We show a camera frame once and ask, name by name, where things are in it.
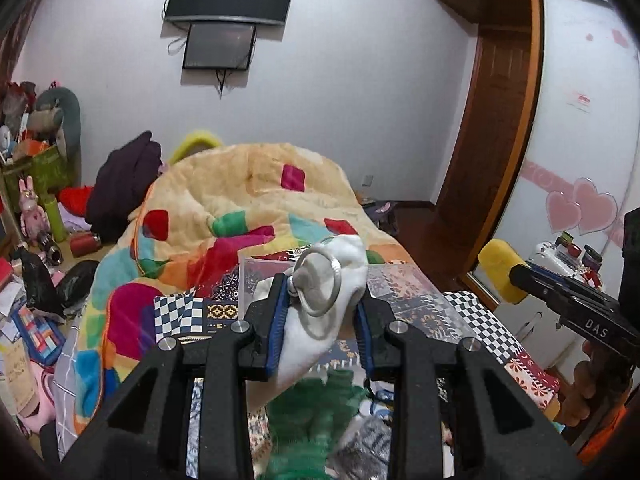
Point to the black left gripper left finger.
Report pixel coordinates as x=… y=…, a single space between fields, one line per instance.
x=141 y=431

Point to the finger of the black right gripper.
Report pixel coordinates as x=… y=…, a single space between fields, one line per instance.
x=549 y=279
x=585 y=310

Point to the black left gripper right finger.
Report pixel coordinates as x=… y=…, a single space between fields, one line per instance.
x=499 y=433

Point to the green knitted glove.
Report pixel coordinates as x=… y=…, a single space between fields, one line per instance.
x=307 y=421

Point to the white drawstring pouch with ring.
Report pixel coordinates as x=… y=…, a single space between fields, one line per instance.
x=323 y=289

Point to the yellow round plush toy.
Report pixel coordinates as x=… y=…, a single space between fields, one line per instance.
x=497 y=258

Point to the silver glitter pouch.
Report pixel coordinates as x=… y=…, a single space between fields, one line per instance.
x=364 y=450

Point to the right human hand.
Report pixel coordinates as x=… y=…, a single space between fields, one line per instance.
x=574 y=407

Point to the white wardrobe sliding door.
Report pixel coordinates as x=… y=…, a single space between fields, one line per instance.
x=582 y=152

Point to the patterned bed cover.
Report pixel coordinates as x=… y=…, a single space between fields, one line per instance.
x=350 y=359

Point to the brown wooden door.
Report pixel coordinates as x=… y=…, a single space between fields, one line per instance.
x=488 y=129

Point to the black plastic bag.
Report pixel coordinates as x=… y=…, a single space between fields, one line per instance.
x=54 y=301

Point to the clear plastic storage box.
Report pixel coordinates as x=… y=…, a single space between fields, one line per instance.
x=412 y=297

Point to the red cylinder can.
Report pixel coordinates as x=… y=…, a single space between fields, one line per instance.
x=84 y=244

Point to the dark bag on floor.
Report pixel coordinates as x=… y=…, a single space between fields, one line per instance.
x=382 y=214

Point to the colourful patchwork fleece blanket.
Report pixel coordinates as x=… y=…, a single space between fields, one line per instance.
x=196 y=220

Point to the green bottle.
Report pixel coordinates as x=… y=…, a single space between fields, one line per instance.
x=50 y=206

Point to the pink rabbit figure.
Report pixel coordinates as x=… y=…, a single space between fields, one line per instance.
x=34 y=219

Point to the red cloth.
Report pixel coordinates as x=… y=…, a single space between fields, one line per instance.
x=75 y=200

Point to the dark purple clothing pile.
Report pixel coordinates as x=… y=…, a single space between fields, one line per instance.
x=121 y=186

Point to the green storage box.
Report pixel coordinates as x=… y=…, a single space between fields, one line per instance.
x=49 y=170

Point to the yellow fluffy pillow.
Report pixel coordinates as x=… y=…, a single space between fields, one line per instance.
x=194 y=142

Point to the grey neck pillow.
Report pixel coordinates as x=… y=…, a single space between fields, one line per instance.
x=56 y=114

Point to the wall power socket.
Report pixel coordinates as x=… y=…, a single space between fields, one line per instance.
x=367 y=181

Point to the small black wall monitor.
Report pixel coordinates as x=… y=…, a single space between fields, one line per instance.
x=219 y=46

